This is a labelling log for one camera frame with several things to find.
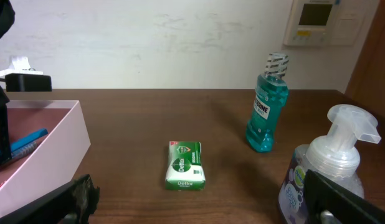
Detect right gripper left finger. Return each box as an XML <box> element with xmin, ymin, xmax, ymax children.
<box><xmin>0</xmin><ymin>174</ymin><xmax>100</xmax><ymax>224</ymax></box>

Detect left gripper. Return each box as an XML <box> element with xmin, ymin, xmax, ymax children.
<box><xmin>0</xmin><ymin>73</ymin><xmax>52</xmax><ymax>165</ymax></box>

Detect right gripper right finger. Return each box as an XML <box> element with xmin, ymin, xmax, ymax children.
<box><xmin>303</xmin><ymin>170</ymin><xmax>385</xmax><ymax>224</ymax></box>

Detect blue disposable razor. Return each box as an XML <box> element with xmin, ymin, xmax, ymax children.
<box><xmin>11</xmin><ymin>129</ymin><xmax>48</xmax><ymax>153</ymax></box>

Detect purple foam soap pump bottle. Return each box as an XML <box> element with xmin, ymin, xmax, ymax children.
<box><xmin>278</xmin><ymin>104</ymin><xmax>381</xmax><ymax>224</ymax></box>

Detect green Dettol soap bar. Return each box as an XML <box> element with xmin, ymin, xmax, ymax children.
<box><xmin>165</xmin><ymin>141</ymin><xmax>206</xmax><ymax>190</ymax></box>

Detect blue mouthwash bottle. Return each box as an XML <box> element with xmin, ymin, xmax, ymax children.
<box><xmin>245</xmin><ymin>53</ymin><xmax>289</xmax><ymax>152</ymax></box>

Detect blue white toothbrush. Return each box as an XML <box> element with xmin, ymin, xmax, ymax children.
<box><xmin>11</xmin><ymin>141</ymin><xmax>37</xmax><ymax>159</ymax></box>

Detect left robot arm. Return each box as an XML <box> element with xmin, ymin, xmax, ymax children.
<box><xmin>0</xmin><ymin>0</ymin><xmax>52</xmax><ymax>165</ymax></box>

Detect white cardboard box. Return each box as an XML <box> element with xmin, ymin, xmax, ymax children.
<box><xmin>0</xmin><ymin>100</ymin><xmax>90</xmax><ymax>218</ymax></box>

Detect brown wooden door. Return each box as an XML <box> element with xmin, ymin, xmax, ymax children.
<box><xmin>345</xmin><ymin>0</ymin><xmax>385</xmax><ymax>119</ymax></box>

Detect white wall control panel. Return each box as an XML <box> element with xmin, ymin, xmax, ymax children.
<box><xmin>283</xmin><ymin>0</ymin><xmax>380</xmax><ymax>47</ymax></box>

